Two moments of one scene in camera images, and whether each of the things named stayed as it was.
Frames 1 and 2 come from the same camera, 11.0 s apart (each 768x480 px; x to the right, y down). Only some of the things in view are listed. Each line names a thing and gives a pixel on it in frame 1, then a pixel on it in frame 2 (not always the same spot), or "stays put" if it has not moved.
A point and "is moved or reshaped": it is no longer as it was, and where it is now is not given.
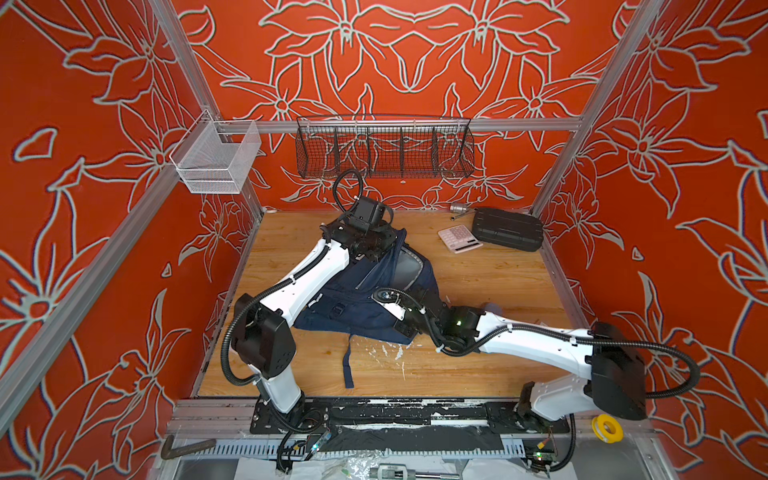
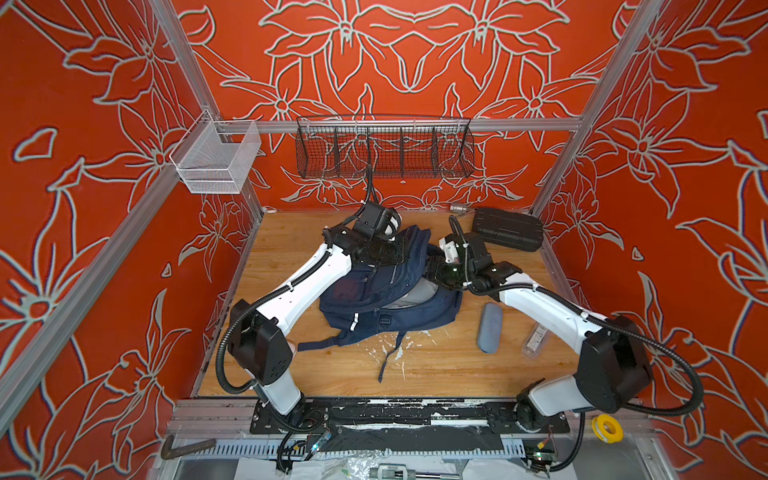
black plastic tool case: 508,228 stays put
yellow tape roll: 607,428 stays put
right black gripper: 398,327 → 436,264
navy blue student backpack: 346,308 is moved or reshaped
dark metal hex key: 167,451 stays put
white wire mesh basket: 214,157 stays put
